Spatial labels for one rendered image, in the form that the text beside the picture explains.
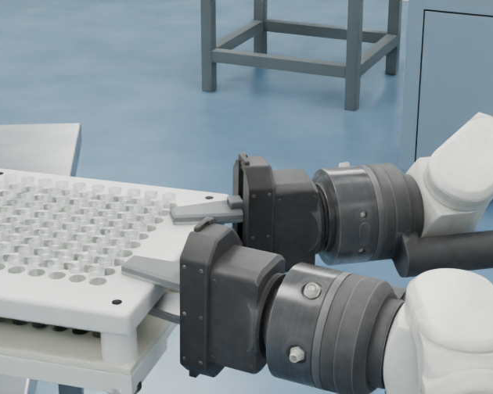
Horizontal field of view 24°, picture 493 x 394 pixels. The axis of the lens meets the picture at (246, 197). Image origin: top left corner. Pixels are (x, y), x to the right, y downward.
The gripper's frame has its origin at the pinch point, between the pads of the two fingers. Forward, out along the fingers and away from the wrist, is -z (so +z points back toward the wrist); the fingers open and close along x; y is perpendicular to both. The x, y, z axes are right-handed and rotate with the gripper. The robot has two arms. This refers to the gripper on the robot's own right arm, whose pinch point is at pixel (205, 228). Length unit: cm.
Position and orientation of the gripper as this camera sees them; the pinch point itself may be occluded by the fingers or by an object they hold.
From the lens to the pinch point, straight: 100.1
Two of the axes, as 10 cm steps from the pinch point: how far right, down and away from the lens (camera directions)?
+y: -2.6, -3.9, 8.9
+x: -0.2, 9.2, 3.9
